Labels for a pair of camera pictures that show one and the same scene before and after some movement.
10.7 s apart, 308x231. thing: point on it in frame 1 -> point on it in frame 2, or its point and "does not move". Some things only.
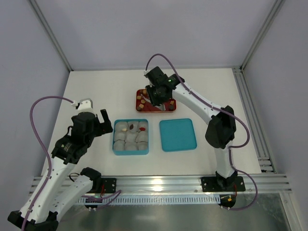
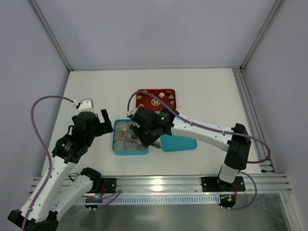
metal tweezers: x=160 y=106 -> x=156 y=144
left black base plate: x=109 y=185 does not move
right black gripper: x=157 y=100 -> x=146 y=137
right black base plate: x=222 y=184 does not move
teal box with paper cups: x=131 y=137 does not move
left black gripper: x=96 y=123 does not move
